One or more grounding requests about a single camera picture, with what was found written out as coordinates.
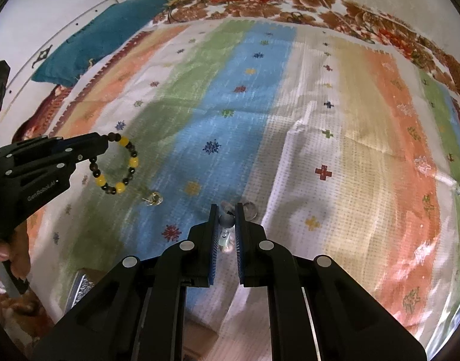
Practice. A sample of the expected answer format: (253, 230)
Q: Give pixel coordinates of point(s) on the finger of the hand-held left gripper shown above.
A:
(81, 156)
(83, 140)

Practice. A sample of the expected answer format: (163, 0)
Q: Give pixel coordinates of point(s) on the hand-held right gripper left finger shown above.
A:
(214, 248)

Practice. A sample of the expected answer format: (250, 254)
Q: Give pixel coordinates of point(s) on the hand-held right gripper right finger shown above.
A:
(240, 248)

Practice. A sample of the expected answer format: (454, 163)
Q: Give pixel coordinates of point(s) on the person's left hand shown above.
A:
(19, 252)

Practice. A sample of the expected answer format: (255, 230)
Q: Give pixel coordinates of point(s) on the small gold earring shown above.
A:
(155, 197)

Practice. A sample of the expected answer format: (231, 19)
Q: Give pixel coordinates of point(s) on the teal pillow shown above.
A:
(94, 34)

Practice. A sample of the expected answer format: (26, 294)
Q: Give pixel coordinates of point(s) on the striped colourful cloth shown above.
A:
(327, 139)

